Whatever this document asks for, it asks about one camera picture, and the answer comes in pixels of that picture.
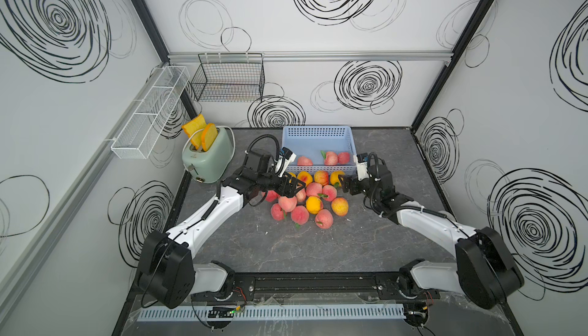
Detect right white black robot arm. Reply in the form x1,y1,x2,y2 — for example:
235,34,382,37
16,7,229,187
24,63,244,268
339,163,525,309

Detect red orange peach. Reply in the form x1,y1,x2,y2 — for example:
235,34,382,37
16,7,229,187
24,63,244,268
265,191,280,203

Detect yellow peach centre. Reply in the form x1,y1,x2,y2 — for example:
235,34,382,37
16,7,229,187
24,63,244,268
306,196,324,215

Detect yellow toast slice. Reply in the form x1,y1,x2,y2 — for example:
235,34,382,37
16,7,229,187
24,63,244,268
182,114,207,150
201,123,218,152

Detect red yellow peach by basket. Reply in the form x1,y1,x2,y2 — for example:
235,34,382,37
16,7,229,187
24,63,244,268
313,171,330,186

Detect pink peach with leaf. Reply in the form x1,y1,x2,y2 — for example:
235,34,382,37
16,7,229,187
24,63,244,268
318,184,337,202

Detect black wire wall basket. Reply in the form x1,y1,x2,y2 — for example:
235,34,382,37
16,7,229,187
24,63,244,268
191,53,265,103

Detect white wire wall shelf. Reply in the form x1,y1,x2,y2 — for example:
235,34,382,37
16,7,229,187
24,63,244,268
111,65,189,160

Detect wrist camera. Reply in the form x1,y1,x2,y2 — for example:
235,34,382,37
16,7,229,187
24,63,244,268
354,153,368,179
275,147,296,178

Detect orange yellow peach front right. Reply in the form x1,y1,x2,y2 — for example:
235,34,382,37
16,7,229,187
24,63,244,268
331,198,349,217

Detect mint green toaster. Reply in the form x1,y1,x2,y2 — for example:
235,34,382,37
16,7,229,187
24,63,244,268
182,126,235,184

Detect light blue plastic basket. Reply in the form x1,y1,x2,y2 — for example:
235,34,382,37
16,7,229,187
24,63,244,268
282,126,357,175

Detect dark pink peach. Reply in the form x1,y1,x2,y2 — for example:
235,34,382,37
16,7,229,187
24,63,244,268
270,204,287,221

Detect white toaster power cord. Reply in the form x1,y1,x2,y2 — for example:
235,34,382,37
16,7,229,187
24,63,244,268
185,125,236,162

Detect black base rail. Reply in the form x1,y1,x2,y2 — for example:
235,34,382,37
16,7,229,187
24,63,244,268
201,270,497,302

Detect white slotted cable duct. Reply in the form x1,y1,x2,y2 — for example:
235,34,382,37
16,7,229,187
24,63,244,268
137,304,406,322

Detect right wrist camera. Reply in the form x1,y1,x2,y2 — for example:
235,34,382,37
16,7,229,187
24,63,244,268
354,153,368,179

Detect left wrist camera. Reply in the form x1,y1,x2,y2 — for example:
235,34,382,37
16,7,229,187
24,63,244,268
275,147,296,178

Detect rear yellow toast slice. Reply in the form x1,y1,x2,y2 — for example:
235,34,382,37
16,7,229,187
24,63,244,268
182,114,207,150

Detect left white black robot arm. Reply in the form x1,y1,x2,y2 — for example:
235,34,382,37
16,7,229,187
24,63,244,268
135,134,306,309

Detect front yellow toast slice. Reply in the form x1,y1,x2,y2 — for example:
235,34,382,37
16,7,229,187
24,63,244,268
201,123,218,152

